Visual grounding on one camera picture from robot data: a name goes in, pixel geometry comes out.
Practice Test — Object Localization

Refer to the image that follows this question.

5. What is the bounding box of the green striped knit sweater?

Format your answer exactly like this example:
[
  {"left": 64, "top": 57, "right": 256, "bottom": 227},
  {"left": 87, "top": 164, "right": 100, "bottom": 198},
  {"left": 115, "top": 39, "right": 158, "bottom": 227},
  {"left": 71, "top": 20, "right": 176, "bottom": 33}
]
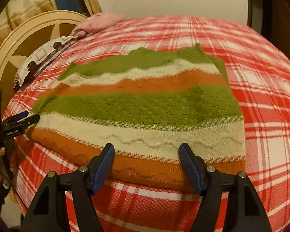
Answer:
[{"left": 26, "top": 44, "right": 246, "bottom": 190}]

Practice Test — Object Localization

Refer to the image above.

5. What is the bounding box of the white patterned pillow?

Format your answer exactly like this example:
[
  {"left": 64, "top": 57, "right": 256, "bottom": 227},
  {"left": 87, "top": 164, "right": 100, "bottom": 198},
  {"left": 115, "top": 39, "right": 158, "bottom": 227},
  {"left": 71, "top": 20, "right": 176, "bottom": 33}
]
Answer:
[{"left": 13, "top": 36, "right": 77, "bottom": 89}]

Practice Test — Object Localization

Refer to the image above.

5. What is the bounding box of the beige wooden headboard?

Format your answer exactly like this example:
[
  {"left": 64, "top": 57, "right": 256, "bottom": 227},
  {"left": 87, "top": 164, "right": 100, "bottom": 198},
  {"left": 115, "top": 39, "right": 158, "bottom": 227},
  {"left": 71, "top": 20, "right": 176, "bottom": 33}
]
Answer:
[{"left": 0, "top": 10, "right": 87, "bottom": 115}]

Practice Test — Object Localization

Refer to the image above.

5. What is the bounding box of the beige floral curtain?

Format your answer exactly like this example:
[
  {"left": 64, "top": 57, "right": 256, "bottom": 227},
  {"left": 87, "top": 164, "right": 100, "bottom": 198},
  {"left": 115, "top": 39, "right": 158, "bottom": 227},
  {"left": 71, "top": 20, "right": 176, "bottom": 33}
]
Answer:
[{"left": 0, "top": 0, "right": 102, "bottom": 46}]

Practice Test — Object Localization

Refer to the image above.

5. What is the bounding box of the red plaid bed sheet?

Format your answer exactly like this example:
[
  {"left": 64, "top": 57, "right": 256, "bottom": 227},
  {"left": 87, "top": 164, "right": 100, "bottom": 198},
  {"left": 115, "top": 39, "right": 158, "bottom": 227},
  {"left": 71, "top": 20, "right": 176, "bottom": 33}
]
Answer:
[{"left": 4, "top": 16, "right": 290, "bottom": 231}]

